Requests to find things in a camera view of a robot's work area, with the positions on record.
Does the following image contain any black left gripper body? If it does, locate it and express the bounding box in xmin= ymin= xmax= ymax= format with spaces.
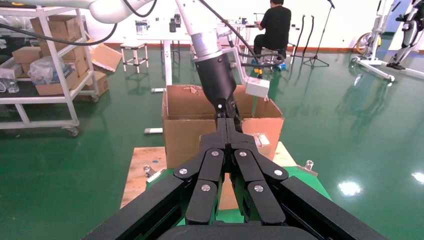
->
xmin=194 ymin=52 xmax=241 ymax=120

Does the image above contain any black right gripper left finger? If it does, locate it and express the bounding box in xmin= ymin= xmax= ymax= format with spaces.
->
xmin=173 ymin=118 xmax=230 ymax=226

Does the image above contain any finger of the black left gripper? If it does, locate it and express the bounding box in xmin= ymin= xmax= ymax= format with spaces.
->
xmin=233 ymin=113 xmax=244 ymax=134

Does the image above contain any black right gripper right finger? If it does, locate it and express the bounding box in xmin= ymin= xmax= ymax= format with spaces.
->
xmin=227 ymin=118 xmax=290 ymax=227

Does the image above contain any large open cardboard carton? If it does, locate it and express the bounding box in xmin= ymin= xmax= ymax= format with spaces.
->
xmin=161 ymin=84 xmax=285 ymax=170

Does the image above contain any flattened cardboard sheet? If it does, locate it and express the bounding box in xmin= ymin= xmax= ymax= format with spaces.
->
xmin=86 ymin=42 xmax=123 ymax=74

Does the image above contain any printed cardboard box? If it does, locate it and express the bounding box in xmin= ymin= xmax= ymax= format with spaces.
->
xmin=74 ymin=71 xmax=110 ymax=103

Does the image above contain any low stored cardboard box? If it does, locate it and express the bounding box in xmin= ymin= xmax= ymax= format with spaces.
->
xmin=34 ymin=67 xmax=80 ymax=97

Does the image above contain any large stored cardboard box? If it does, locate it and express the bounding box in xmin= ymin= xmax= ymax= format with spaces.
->
xmin=29 ymin=14 xmax=86 ymax=62

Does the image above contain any small stored cardboard box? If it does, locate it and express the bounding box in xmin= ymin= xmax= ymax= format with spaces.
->
xmin=11 ymin=46 xmax=43 ymax=66

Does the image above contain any white workbench table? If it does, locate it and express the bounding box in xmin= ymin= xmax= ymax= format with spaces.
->
xmin=119 ymin=31 xmax=195 ymax=94

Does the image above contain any silver metal clip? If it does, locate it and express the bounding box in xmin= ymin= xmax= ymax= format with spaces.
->
xmin=143 ymin=164 xmax=166 ymax=184
xmin=295 ymin=159 xmax=320 ymax=177

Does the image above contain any green table cloth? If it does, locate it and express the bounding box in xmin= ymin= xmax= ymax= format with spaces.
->
xmin=145 ymin=165 xmax=333 ymax=226

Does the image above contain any rolling stool base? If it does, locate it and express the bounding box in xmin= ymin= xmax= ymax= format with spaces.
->
xmin=255 ymin=47 xmax=287 ymax=72

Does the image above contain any white desk with thin legs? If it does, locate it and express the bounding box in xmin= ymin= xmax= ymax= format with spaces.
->
xmin=216 ymin=21 xmax=266 ymax=57

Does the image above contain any person in black clothes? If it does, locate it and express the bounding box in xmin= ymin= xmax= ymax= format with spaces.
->
xmin=253 ymin=0 xmax=293 ymax=64

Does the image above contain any small white stool table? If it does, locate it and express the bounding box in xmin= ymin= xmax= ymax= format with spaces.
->
xmin=119 ymin=42 xmax=149 ymax=74

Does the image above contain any clear jar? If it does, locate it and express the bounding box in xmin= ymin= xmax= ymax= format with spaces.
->
xmin=135 ymin=19 xmax=150 ymax=36

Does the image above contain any black tripod stand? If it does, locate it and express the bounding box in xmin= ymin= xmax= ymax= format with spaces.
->
xmin=303 ymin=0 xmax=336 ymax=68

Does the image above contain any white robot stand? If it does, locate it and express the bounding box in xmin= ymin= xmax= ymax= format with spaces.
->
xmin=350 ymin=0 xmax=397 ymax=83

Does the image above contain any clear plastic bag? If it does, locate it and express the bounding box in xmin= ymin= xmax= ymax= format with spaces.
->
xmin=0 ymin=67 xmax=20 ymax=94
xmin=28 ymin=55 xmax=74 ymax=86

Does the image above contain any white wheeled shelf cart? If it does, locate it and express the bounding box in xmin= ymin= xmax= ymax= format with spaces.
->
xmin=0 ymin=6 xmax=100 ymax=138

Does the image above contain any white legged robot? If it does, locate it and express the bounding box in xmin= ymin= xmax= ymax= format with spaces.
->
xmin=385 ymin=0 xmax=424 ymax=80

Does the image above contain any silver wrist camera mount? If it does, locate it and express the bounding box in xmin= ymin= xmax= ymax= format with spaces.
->
xmin=222 ymin=46 xmax=271 ymax=99

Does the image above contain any black camera cable yellow tag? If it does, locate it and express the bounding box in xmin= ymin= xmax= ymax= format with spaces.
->
xmin=198 ymin=0 xmax=264 ymax=75

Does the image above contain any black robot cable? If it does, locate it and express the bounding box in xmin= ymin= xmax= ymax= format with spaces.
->
xmin=122 ymin=0 xmax=157 ymax=18
xmin=0 ymin=22 xmax=119 ymax=47

